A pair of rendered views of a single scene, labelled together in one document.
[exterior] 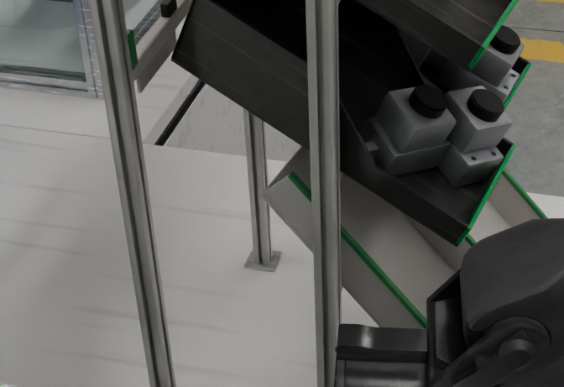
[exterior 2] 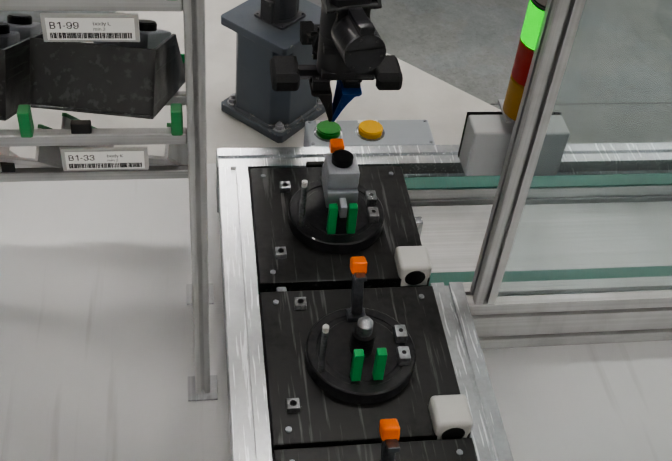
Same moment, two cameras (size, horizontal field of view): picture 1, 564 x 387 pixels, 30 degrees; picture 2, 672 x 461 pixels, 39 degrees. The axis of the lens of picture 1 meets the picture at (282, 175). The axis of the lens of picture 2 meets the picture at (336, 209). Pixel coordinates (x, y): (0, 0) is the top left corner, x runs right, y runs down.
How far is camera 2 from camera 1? 133 cm
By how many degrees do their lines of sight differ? 84
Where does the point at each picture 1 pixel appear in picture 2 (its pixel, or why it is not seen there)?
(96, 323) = not seen: outside the picture
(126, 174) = (201, 197)
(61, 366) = not seen: outside the picture
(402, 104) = (155, 32)
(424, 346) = (359, 7)
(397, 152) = not seen: hidden behind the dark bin
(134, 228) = (202, 234)
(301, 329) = (46, 348)
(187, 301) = (23, 441)
